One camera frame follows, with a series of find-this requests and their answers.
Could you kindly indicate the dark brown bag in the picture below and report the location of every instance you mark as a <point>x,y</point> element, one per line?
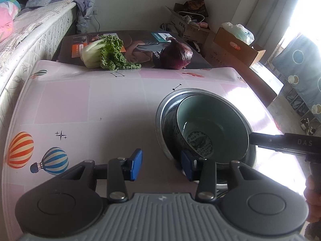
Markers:
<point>195,5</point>

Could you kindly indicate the light grey curtain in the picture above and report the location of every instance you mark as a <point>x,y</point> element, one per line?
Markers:
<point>260,5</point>

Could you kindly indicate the purple cabbage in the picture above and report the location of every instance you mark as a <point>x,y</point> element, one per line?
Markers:
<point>175,55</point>

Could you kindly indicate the window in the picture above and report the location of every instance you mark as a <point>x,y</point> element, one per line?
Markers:
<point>306,5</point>

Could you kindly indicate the person's right hand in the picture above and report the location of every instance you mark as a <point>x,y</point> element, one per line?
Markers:
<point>313,200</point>

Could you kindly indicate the orange-brown open cardboard box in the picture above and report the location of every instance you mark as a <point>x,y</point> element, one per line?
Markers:
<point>233,42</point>

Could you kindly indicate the cluttered open cardboard box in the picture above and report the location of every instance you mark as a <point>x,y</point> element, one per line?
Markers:
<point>185,27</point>

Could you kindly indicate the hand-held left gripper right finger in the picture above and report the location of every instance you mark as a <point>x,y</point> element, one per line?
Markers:
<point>186,164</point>

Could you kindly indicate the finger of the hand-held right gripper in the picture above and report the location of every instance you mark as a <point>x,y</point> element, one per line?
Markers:
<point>268,141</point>

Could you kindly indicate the plain cardboard box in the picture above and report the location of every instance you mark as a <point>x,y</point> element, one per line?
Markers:
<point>220,54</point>

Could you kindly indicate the pink cloth item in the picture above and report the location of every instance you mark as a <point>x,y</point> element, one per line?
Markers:
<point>203,24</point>

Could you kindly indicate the pink printed tablecloth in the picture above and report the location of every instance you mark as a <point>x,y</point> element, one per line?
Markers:
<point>100,105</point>

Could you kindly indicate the grey box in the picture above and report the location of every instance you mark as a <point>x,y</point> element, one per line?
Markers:
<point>258,67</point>

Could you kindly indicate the white shoe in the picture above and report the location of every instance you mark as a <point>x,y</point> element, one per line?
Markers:
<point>311,131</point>
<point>305,123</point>

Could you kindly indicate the green ceramic bowl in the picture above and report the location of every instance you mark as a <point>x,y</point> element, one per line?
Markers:
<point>213,115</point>

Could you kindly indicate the pink and blue quilt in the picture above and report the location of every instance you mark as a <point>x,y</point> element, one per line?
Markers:
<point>6,17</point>

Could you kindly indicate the white plastic bag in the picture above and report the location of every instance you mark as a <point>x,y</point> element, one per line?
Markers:
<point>238,31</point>

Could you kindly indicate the white quilted mattress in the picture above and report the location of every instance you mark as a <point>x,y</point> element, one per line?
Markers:
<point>37,35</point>

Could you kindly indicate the dark storage rack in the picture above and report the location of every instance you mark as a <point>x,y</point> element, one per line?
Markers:
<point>296,103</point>

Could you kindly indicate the blue cloth with circles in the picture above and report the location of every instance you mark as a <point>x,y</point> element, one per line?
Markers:
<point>298,75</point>

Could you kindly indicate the medium steel bowl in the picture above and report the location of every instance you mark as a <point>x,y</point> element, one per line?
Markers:
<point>163,115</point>

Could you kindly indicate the napa cabbage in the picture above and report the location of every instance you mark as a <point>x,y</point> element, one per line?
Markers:
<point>95,52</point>

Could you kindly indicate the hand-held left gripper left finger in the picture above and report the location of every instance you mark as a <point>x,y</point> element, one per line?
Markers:
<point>136,164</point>

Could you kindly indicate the dark printed flat box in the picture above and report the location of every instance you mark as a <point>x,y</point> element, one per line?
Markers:
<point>140,42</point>

